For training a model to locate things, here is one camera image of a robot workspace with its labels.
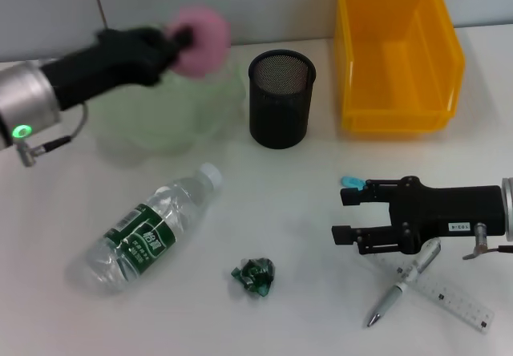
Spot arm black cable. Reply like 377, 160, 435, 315
15, 103, 89, 168
463, 222, 513, 261

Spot transparent plastic ruler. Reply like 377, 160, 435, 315
372, 255, 496, 335

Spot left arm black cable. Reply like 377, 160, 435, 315
15, 103, 89, 168

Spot green plastic wrapper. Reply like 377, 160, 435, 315
231, 256, 277, 299

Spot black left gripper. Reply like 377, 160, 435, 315
42, 26, 198, 112

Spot clear plastic water bottle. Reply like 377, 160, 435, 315
66, 162, 224, 297

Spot yellow plastic bin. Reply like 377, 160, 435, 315
334, 0, 467, 135

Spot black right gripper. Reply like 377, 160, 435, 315
331, 175, 505, 256

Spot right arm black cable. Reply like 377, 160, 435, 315
463, 222, 513, 261

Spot black mesh pen holder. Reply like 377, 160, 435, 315
247, 49, 317, 150

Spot green glass fruit bowl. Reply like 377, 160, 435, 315
86, 55, 248, 160

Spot blue scissors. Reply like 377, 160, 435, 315
341, 176, 366, 191

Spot white silver ballpoint pen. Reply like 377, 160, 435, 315
366, 238, 442, 329

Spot pink peach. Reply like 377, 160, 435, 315
166, 6, 232, 79

